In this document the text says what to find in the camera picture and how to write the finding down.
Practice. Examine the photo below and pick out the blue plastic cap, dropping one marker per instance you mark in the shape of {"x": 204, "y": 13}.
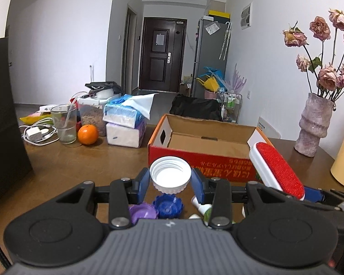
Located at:
{"x": 167, "y": 206}

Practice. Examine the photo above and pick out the metal rolling cart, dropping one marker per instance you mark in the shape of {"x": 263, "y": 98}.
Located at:
{"x": 230, "y": 103}

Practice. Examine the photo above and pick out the dark brown door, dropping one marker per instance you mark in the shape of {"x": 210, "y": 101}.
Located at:
{"x": 162, "y": 54}

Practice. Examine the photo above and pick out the yellow bag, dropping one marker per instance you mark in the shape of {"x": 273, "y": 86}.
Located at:
{"x": 209, "y": 83}

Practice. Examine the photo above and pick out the black duffel bag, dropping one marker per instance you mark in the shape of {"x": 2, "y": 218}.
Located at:
{"x": 195, "y": 107}

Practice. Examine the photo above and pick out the dried pink roses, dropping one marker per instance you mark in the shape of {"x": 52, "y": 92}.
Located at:
{"x": 329, "y": 77}

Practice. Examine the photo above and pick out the white bowl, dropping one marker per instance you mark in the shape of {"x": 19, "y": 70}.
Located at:
{"x": 104, "y": 93}

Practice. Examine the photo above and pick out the white wall panel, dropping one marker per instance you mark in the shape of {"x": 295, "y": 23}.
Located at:
{"x": 245, "y": 15}

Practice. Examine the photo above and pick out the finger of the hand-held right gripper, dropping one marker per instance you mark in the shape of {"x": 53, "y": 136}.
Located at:
{"x": 314, "y": 194}

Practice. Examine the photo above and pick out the white plastic cap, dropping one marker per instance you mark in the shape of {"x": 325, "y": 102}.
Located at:
{"x": 170, "y": 175}

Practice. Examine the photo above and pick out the clear food container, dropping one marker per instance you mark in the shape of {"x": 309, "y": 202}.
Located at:
{"x": 89, "y": 117}

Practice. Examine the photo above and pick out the red lint brush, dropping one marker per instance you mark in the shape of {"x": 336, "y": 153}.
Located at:
{"x": 275, "y": 166}

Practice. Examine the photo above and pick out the white folded umbrella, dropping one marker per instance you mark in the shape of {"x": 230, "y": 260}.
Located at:
{"x": 225, "y": 41}

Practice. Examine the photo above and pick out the yellow packet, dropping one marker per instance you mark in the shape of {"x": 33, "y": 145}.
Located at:
{"x": 31, "y": 119}

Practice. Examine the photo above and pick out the orange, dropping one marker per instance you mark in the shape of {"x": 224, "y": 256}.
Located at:
{"x": 88, "y": 134}

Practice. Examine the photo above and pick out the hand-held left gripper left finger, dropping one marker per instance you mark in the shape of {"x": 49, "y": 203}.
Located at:
{"x": 143, "y": 184}

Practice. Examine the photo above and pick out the black folded stand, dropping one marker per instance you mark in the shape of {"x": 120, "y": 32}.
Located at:
{"x": 103, "y": 85}

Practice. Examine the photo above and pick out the white heater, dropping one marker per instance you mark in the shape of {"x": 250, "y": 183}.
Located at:
{"x": 268, "y": 127}

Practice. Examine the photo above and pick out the grey refrigerator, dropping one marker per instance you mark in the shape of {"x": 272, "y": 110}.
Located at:
{"x": 209, "y": 51}

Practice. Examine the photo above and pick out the yellow flat box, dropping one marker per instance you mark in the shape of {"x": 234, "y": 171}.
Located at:
{"x": 219, "y": 13}

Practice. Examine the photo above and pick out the glass cup with straw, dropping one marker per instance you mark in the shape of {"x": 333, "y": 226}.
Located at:
{"x": 63, "y": 126}

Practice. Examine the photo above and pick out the red cardboard box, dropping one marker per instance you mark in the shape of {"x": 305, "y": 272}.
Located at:
{"x": 206, "y": 163}

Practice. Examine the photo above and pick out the purple plastic cap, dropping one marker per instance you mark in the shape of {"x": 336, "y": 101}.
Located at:
{"x": 143, "y": 213}

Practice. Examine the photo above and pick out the pink ceramic vase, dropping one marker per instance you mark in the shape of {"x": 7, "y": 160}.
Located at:
{"x": 314, "y": 126}

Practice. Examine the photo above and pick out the white tissue pack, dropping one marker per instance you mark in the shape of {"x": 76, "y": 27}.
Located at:
{"x": 123, "y": 135}

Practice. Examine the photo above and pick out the blue tissue pack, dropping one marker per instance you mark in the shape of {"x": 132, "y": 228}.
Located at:
{"x": 120, "y": 114}

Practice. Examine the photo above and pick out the purple feather decoration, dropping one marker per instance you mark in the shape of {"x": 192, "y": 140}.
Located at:
{"x": 236, "y": 78}

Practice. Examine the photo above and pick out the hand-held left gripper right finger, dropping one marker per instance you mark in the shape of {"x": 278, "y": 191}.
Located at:
{"x": 197, "y": 184}

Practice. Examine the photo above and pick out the green spray bottle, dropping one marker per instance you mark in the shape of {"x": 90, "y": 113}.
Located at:
{"x": 200, "y": 204}

